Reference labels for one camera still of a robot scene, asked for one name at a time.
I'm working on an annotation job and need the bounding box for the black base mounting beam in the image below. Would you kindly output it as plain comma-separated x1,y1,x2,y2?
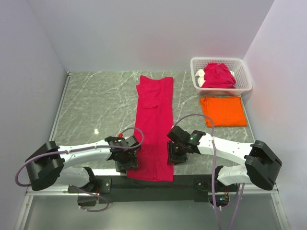
68,174,212,207

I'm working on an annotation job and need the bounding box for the crumpled pink shirt in basket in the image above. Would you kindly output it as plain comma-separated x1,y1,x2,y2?
201,63,236,89

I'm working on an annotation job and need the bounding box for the pink t shirt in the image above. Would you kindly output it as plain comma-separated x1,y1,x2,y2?
127,75,174,182

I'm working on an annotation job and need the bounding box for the white cloth in basket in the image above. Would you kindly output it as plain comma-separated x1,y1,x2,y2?
195,69,206,87

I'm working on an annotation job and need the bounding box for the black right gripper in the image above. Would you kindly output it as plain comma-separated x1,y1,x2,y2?
167,140,188,166

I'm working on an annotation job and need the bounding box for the folded orange t shirt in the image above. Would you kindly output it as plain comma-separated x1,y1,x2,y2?
200,96,247,127

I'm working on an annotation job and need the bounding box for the aluminium front frame rail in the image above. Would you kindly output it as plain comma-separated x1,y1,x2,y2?
25,184,69,196

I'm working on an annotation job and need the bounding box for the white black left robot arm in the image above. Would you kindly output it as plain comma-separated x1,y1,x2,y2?
26,136,141,193

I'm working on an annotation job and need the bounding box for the white plastic laundry basket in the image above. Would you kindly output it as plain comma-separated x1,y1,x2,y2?
190,57,252,96

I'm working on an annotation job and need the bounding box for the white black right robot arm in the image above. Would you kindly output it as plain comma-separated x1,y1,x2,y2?
167,126,282,191

